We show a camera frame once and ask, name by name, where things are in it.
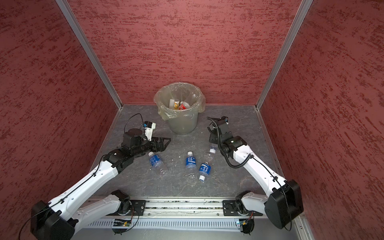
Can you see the right aluminium corner post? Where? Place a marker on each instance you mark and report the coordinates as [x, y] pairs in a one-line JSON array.
[[290, 37]]

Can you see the blue label bottle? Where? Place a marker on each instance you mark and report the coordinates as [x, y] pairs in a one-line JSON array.
[[157, 163], [191, 166], [205, 169]]

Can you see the left aluminium corner post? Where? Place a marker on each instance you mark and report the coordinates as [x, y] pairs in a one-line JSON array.
[[79, 33]]

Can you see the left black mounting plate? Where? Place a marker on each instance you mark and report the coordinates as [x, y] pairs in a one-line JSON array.
[[137, 207]]

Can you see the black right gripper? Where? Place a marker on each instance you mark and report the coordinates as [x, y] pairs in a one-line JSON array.
[[213, 136]]

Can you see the black mounting plate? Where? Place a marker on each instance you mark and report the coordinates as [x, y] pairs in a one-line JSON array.
[[232, 208], [137, 207]]

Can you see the aluminium corner post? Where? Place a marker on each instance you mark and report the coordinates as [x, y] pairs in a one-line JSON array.
[[290, 37], [79, 33]]

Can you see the clear purple tinted bottle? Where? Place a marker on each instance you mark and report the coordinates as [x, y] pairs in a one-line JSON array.
[[211, 154]]

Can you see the translucent green bin liner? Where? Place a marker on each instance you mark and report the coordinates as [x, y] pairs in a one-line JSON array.
[[180, 92]]

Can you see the grey mesh waste bin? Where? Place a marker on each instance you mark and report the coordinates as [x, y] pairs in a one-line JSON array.
[[183, 125]]

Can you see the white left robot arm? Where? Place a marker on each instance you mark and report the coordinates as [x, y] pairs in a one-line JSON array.
[[64, 215]]

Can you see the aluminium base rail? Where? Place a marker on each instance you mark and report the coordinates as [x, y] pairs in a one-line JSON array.
[[192, 208]]

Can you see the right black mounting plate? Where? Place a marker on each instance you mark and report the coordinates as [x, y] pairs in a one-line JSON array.
[[232, 208]]

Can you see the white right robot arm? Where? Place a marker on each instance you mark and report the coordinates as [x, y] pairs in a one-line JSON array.
[[240, 155]]

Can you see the white slotted cable duct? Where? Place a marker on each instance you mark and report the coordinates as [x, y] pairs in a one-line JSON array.
[[231, 225]]

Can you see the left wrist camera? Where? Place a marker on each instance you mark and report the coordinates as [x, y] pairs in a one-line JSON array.
[[149, 128]]

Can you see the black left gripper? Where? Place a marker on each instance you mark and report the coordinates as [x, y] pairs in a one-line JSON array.
[[162, 147]]

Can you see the clear bottle red label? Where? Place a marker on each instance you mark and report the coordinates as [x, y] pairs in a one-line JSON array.
[[184, 106]]

